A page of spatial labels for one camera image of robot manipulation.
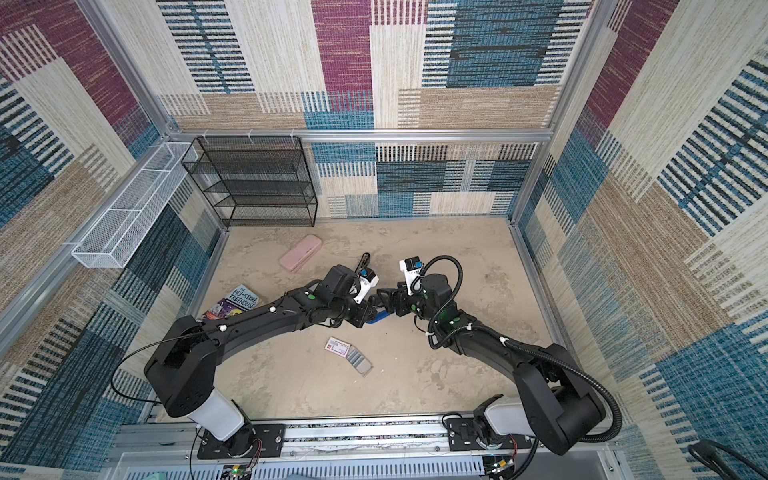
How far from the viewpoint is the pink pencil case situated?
1074 millimetres

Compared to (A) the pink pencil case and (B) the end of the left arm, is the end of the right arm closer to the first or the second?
(B) the end of the left arm

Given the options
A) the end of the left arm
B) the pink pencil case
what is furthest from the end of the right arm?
the pink pencil case
